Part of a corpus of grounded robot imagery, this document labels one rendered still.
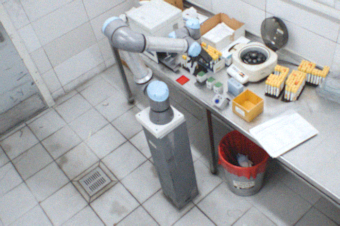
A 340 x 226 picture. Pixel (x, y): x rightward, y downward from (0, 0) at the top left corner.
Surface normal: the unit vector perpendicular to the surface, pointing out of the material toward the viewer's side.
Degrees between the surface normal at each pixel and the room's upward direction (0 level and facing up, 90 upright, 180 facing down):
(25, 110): 91
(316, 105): 0
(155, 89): 8
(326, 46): 90
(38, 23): 90
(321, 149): 0
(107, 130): 0
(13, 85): 90
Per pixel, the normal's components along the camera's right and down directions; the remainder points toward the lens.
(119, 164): -0.14, -0.68
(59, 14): 0.64, 0.50
